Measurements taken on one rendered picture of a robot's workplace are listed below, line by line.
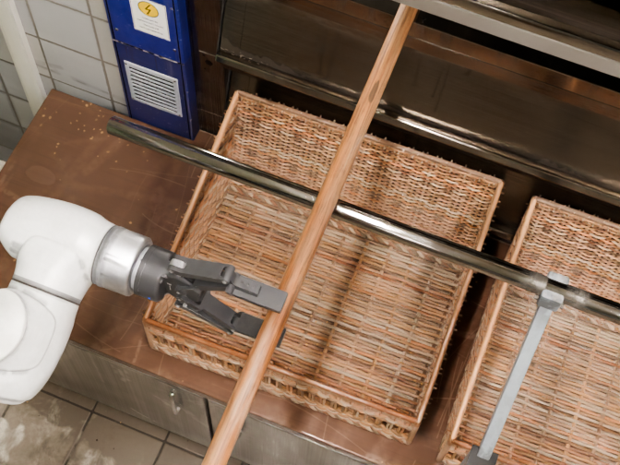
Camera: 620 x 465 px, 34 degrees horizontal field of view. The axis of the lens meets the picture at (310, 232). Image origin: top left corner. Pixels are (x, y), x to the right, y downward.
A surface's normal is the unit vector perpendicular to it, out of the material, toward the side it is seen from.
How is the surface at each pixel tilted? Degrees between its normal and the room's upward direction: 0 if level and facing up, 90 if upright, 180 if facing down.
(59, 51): 90
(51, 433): 0
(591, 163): 70
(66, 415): 0
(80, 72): 90
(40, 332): 60
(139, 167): 0
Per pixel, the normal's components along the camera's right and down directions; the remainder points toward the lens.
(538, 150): -0.33, 0.63
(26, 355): 0.58, 0.40
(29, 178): 0.04, -0.44
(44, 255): -0.11, -0.11
